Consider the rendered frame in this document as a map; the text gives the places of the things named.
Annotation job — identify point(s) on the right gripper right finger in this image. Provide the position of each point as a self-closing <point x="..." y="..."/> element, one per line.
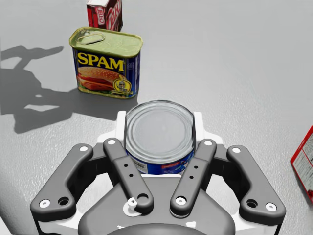
<point x="193" y="171"/>

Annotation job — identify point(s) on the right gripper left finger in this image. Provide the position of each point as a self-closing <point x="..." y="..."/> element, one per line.
<point x="129" y="171"/>

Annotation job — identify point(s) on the red and white carton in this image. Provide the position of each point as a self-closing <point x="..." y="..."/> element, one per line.
<point x="304" y="166"/>

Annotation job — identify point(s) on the blue flat can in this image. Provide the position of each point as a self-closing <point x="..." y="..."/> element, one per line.
<point x="159" y="129"/>

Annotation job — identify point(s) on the green and blue rectangular can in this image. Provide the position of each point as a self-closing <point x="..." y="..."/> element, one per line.
<point x="105" y="66"/>

